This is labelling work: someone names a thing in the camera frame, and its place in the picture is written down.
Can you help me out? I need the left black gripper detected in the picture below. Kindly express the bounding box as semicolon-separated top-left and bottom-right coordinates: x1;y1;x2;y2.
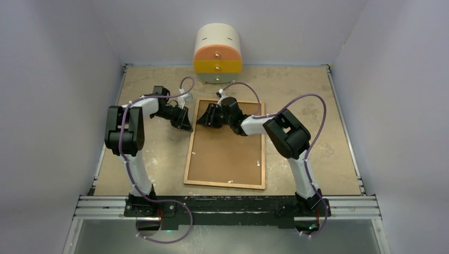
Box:
152;104;193;132

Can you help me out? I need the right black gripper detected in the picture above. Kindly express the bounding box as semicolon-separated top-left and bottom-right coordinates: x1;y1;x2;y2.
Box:
197;103;233;129

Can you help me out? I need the brown backing board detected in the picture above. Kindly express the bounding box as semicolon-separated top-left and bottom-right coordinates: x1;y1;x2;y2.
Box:
187;101;264;186

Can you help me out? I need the wooden picture frame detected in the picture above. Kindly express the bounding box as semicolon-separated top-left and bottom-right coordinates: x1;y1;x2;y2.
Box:
183;97;266;191

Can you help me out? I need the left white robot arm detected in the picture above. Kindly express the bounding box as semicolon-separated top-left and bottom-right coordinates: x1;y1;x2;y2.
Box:
104;86;193;216

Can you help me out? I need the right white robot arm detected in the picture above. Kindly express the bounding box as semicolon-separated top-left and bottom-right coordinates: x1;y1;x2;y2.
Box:
197;97;329;215

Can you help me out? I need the round drawer cabinet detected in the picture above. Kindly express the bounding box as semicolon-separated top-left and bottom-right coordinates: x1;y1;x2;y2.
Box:
193;23;243;84

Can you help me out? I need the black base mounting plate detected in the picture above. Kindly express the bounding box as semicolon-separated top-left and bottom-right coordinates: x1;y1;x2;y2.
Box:
124;195;331;233

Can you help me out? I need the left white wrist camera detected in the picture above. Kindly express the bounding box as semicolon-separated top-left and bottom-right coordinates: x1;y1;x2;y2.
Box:
176;88;193;108

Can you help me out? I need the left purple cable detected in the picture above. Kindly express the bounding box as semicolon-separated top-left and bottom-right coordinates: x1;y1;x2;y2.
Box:
117;76;196;246

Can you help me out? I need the purple cable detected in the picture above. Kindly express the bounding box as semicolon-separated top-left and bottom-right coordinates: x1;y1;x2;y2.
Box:
215;81;330;239
117;76;196;246

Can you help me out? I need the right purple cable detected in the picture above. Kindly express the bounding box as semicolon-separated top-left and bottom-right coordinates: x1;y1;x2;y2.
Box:
215;81;330;239

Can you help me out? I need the aluminium rail frame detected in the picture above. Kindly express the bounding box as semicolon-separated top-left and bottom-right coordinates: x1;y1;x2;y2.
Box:
64;65;389;253

